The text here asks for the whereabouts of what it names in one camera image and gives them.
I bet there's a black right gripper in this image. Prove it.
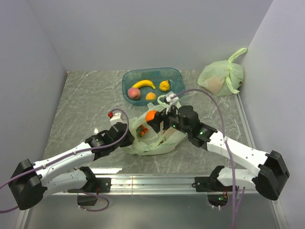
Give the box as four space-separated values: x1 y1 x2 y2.
148 102 191 135

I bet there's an orange fruit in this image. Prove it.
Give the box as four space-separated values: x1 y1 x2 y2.
145 110 157 122

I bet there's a green plastic bag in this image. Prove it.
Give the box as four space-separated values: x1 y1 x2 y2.
124 96 186 156
198 48 247 96

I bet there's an orange yellow mango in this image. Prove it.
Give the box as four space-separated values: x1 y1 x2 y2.
145 92 157 100

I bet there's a red peach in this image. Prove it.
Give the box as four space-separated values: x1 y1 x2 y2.
127 87 141 100

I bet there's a yellow lemon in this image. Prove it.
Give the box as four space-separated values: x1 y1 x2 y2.
159 80 170 92

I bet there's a yellow banana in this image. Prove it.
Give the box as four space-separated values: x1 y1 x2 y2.
132 80 156 90

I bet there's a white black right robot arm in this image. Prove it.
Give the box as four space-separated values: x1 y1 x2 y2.
145 105 290 200

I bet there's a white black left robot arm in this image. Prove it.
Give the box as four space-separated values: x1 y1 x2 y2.
8 122 134 210

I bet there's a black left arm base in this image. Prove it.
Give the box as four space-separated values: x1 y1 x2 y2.
77 177 111 207

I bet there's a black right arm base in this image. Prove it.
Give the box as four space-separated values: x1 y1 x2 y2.
192 177 233 209

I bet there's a tied green plastic bag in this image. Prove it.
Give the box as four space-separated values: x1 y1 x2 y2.
198 48 247 96

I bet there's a teal transparent plastic basin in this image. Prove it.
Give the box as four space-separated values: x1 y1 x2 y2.
122 67 185 106

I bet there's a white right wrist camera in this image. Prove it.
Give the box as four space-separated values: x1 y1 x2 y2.
163 92 179 114

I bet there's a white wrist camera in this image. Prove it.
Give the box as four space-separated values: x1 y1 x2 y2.
108 112 124 125
163 92 179 114

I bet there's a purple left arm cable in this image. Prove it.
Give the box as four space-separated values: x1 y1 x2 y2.
0 108 130 213

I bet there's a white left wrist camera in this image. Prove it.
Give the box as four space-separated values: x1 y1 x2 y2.
108 112 124 125

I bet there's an aluminium mounting rail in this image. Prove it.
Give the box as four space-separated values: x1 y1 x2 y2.
52 173 278 196

